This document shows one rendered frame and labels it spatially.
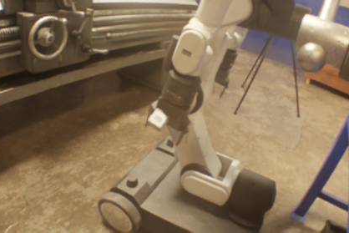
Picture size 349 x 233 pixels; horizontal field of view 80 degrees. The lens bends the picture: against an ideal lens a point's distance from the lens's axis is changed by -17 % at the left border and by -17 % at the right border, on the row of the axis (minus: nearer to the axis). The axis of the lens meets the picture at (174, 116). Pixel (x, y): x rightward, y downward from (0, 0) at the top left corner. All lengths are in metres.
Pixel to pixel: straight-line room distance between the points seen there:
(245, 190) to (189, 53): 0.59
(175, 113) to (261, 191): 0.48
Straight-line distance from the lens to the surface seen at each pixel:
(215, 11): 0.57
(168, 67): 0.65
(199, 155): 0.95
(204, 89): 0.84
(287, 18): 0.73
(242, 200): 0.99
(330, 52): 0.21
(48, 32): 1.23
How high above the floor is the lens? 0.96
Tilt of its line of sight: 29 degrees down
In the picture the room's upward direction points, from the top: 10 degrees clockwise
